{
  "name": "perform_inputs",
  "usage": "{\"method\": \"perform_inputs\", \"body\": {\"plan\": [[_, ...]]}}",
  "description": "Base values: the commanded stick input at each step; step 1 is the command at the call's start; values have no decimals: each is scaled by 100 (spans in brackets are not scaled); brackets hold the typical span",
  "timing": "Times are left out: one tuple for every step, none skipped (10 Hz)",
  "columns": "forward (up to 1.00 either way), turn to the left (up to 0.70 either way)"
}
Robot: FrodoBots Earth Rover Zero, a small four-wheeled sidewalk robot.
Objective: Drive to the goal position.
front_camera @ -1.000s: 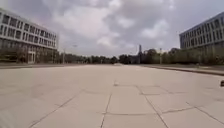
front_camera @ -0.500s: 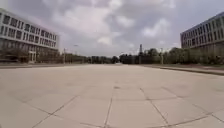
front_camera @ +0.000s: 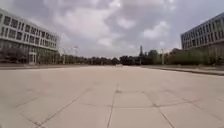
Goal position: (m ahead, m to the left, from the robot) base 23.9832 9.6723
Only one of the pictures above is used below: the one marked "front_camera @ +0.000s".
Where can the beige stone slab plaza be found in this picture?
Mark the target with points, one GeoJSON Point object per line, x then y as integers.
{"type": "Point", "coordinates": [133, 86]}

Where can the tall dark tower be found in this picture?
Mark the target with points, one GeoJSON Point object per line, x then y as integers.
{"type": "Point", "coordinates": [141, 50]}

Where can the row of trees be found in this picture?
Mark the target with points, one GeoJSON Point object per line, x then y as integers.
{"type": "Point", "coordinates": [153, 58]}

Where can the white building with window grid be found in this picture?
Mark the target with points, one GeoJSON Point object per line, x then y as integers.
{"type": "Point", "coordinates": [20, 33]}

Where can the grey building with window grid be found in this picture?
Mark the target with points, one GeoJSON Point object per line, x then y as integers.
{"type": "Point", "coordinates": [206, 33]}

